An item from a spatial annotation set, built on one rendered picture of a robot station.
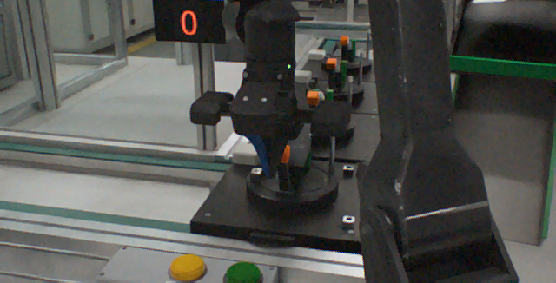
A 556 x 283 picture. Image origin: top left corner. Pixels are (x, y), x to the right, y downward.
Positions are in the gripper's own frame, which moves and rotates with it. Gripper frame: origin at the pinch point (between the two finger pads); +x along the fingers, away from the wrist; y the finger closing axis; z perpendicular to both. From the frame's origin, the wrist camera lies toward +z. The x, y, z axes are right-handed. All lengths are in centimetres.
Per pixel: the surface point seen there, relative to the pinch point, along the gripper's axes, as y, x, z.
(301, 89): -10, 13, -65
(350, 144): 6.3, 12.3, -33.3
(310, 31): -24, 18, -155
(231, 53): -72, 39, -196
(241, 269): -1.5, 11.7, 8.2
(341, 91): 1, 11, -59
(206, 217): -10.0, 12.0, -2.4
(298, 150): 1.3, 4.0, -10.2
